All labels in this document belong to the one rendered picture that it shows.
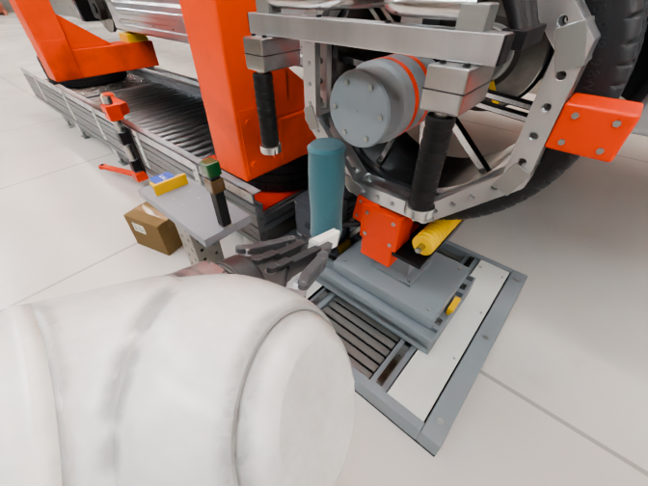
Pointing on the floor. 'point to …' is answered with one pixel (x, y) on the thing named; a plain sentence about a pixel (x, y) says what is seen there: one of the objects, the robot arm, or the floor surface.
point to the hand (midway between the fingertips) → (324, 242)
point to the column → (196, 252)
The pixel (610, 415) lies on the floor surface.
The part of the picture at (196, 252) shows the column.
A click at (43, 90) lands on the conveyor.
